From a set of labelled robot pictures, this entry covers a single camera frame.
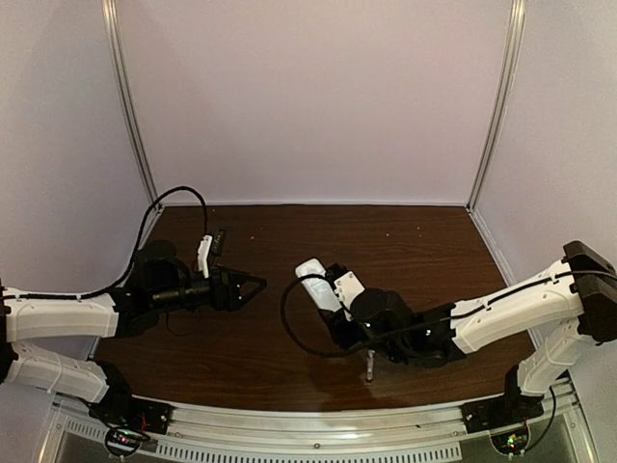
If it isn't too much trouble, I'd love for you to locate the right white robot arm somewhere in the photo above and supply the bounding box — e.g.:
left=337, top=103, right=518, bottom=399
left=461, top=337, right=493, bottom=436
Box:
left=305, top=241, right=616, bottom=409

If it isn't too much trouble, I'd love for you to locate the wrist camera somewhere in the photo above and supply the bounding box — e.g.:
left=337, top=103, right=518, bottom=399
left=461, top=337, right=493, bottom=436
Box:
left=326, top=263, right=365, bottom=311
left=197, top=228, right=227, bottom=279

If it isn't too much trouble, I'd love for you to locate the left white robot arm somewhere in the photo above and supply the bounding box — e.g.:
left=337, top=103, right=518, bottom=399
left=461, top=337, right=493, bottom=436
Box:
left=1, top=235, right=267, bottom=423

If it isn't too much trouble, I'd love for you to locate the front aluminium rail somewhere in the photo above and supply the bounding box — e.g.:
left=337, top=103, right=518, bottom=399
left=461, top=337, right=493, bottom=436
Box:
left=34, top=379, right=600, bottom=462

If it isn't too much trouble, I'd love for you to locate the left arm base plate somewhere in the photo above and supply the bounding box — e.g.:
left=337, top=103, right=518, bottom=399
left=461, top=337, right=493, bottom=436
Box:
left=88, top=396, right=173, bottom=435

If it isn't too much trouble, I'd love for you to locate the black camera cable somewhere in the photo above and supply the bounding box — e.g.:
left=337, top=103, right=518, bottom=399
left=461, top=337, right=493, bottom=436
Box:
left=281, top=274, right=435, bottom=359
left=76, top=186, right=209, bottom=300

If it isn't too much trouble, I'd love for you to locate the right aluminium frame post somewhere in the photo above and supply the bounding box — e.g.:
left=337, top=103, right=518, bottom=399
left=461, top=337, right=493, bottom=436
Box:
left=467, top=0, right=526, bottom=214

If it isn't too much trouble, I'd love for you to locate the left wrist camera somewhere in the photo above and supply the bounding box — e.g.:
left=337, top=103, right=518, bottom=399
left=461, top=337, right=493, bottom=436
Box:
left=197, top=228, right=227, bottom=279

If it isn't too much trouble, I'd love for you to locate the right black camera cable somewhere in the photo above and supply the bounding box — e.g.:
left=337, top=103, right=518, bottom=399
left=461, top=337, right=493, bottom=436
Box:
left=281, top=274, right=435, bottom=359

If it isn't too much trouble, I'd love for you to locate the left black camera cable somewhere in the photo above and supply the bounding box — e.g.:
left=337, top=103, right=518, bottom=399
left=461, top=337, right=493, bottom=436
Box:
left=76, top=186, right=209, bottom=300

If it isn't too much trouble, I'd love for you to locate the left aluminium frame post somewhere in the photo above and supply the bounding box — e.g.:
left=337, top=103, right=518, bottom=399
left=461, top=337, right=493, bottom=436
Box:
left=101, top=0, right=162, bottom=212

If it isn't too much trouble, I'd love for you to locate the aluminium frame post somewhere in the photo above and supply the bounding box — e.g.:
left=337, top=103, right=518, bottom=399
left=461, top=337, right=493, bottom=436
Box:
left=101, top=0, right=162, bottom=212
left=467, top=0, right=526, bottom=214

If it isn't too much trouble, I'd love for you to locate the white remote control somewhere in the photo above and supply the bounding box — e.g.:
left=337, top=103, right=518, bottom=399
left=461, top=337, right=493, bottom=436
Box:
left=295, top=258, right=340, bottom=313

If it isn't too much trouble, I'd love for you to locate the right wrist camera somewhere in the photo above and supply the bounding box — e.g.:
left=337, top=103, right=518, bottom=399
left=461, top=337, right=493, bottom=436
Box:
left=326, top=263, right=365, bottom=311

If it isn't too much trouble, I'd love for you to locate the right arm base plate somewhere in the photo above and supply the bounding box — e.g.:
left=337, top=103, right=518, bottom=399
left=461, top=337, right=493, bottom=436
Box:
left=461, top=395, right=544, bottom=434

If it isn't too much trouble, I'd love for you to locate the clear handle screwdriver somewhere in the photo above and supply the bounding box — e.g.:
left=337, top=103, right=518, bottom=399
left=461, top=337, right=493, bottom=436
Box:
left=365, top=349, right=375, bottom=383

